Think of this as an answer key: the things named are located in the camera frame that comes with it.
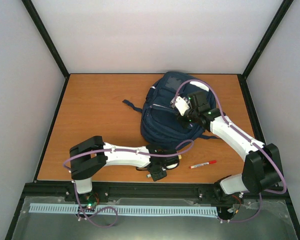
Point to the small circuit board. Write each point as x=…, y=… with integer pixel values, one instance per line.
x=92, y=202

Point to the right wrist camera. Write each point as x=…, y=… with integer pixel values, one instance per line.
x=180, y=104

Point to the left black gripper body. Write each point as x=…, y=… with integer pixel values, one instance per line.
x=155, y=176

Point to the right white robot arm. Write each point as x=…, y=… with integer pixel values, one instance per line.
x=260, y=170

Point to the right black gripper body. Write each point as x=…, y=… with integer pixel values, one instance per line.
x=185, y=123

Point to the left black frame post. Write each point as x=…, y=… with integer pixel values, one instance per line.
x=36, y=19

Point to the light blue cable duct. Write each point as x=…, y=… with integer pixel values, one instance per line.
x=126, y=210

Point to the red cap marker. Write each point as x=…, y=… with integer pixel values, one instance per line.
x=202, y=164

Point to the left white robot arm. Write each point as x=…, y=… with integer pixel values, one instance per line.
x=91, y=155

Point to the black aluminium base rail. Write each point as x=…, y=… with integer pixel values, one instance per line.
x=103, y=192

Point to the right black frame post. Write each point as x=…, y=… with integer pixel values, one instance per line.
x=271, y=29

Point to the black frame post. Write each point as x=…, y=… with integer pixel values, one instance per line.
x=36, y=19
x=271, y=29

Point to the navy blue backpack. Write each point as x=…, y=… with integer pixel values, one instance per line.
x=159, y=124

